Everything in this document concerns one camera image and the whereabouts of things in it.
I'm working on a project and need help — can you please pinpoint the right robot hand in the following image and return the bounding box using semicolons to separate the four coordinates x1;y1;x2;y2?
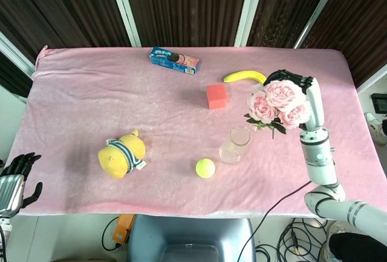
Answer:
263;69;325;132

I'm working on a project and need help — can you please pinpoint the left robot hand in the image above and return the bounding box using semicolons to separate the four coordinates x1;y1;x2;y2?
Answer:
0;152;44;219

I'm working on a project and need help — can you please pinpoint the pink flower bouquet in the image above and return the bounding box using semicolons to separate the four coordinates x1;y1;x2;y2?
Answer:
243;79;312;140

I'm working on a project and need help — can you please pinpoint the black box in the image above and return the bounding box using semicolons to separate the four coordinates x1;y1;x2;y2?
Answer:
370;92;387;113

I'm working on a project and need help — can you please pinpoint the white sneaker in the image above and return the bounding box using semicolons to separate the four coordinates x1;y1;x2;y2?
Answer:
364;112;387;146

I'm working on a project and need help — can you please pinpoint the yellow banana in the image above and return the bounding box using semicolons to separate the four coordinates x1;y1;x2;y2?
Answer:
223;70;267;84

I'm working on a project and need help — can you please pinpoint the clear glass cup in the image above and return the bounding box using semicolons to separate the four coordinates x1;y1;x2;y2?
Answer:
218;125;252;165

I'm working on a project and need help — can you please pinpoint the pink foam cube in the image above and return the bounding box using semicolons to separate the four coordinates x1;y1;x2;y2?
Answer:
206;84;229;110

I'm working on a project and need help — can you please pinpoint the yellow plush toy striped scarf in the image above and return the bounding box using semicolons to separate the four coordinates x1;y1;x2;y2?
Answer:
97;128;148;180

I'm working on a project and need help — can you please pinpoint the orange power strip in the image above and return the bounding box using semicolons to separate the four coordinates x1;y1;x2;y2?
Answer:
112;213;135;243

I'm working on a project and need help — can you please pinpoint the yellow-green tennis ball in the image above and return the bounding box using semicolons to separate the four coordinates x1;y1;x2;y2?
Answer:
195;158;216;179

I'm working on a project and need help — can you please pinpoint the blue cookie box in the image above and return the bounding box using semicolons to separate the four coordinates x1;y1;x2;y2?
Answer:
149;46;200;76

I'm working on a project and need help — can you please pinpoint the pink tablecloth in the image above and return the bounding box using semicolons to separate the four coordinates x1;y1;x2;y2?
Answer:
5;45;387;219

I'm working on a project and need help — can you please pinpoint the black power strip cable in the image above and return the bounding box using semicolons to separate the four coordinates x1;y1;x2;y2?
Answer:
101;215;122;251

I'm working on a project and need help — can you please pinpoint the black cables bundle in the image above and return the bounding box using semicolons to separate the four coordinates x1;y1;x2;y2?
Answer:
237;180;333;262

